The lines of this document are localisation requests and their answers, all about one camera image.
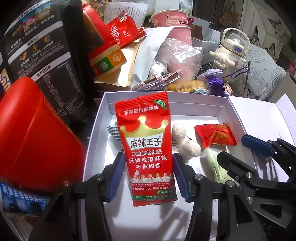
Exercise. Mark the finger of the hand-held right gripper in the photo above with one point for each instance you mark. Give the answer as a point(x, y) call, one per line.
point(256, 144)
point(238, 169)

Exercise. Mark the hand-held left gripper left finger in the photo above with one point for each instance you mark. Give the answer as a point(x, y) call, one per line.
point(115, 177)

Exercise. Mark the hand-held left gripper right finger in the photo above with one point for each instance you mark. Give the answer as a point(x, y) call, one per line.
point(181, 179)

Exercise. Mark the pale green packet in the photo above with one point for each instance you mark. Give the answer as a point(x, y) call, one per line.
point(215, 164)

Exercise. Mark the white plush toy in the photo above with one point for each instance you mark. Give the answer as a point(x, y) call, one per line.
point(185, 143)

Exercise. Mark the small red crinkled packet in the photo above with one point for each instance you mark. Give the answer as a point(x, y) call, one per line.
point(215, 135)

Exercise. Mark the red snack packet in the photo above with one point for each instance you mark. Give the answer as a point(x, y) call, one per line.
point(145, 143)

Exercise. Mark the lavender gift box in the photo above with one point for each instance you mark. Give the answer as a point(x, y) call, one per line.
point(208, 111)

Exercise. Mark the clear glass cup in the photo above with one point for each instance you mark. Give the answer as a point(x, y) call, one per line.
point(247, 85)

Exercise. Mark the chair with pale blue cover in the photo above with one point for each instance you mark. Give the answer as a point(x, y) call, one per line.
point(268, 69)

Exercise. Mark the red canister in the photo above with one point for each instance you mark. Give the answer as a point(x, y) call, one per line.
point(34, 139)

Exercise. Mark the yellow snack bag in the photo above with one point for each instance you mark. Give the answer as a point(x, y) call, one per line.
point(185, 85)

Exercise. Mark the blue tablet tube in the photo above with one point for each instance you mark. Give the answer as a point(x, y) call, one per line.
point(20, 197)

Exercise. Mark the white cartoon water bottle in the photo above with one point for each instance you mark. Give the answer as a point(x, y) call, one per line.
point(231, 51)

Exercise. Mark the silver foil tubes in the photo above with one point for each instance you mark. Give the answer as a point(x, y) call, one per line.
point(159, 78)

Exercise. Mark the kraft paper bag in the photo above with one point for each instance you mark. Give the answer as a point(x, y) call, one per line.
point(134, 67)

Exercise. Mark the pinkish plastic bag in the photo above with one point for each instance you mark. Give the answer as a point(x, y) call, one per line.
point(180, 58)

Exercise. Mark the red and gold carton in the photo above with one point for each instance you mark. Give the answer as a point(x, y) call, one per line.
point(106, 60)

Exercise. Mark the grey cardboard box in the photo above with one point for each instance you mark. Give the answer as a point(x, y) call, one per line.
point(205, 32)

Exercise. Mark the black printed pouch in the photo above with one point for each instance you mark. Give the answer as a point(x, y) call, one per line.
point(55, 58)

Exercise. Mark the red sachet packets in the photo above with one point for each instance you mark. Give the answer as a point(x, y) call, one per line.
point(124, 30)

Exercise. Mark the pink instant food bowl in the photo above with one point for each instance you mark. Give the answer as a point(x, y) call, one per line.
point(171, 18)

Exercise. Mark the white printed paper sheet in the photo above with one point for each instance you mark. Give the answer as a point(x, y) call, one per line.
point(124, 10)

